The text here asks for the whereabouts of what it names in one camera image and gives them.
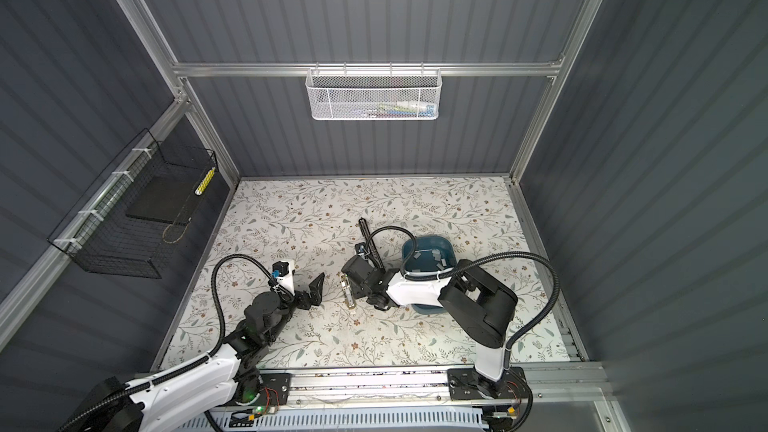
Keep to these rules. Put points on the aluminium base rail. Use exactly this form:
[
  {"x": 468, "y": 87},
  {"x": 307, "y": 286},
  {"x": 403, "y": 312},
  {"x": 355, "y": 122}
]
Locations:
[{"x": 336, "y": 387}]

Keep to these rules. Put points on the black long stapler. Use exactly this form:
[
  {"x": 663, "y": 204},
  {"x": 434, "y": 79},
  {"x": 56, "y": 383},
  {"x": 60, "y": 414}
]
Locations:
[{"x": 369, "y": 251}]

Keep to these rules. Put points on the teal plastic tray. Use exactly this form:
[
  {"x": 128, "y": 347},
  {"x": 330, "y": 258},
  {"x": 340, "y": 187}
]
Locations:
[{"x": 430, "y": 255}]

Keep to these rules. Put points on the black foam pad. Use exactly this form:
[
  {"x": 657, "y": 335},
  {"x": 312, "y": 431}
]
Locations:
[{"x": 165, "y": 200}]

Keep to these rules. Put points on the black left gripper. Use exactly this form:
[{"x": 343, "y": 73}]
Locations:
[{"x": 305, "y": 302}]

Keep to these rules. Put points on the black wire basket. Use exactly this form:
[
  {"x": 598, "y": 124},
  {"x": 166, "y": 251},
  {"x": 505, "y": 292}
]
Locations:
[{"x": 134, "y": 222}]

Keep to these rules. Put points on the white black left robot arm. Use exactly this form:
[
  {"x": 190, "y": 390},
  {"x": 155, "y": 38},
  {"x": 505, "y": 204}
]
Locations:
[{"x": 108, "y": 406}]

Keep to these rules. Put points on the yellow marker pen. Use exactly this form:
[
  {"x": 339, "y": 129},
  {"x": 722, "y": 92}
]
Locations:
[{"x": 205, "y": 181}]

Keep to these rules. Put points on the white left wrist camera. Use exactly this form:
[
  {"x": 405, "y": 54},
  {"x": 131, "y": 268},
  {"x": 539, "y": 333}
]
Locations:
[{"x": 283, "y": 274}]

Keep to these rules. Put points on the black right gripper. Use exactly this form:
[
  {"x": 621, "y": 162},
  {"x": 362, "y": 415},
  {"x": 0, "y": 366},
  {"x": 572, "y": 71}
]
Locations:
[{"x": 356, "y": 292}]

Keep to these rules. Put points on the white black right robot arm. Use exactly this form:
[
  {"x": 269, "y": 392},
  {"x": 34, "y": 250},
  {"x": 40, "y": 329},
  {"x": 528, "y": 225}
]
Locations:
[{"x": 478, "y": 302}]

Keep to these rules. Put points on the white wire mesh basket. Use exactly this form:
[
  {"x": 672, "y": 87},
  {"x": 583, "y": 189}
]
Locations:
[{"x": 388, "y": 96}]

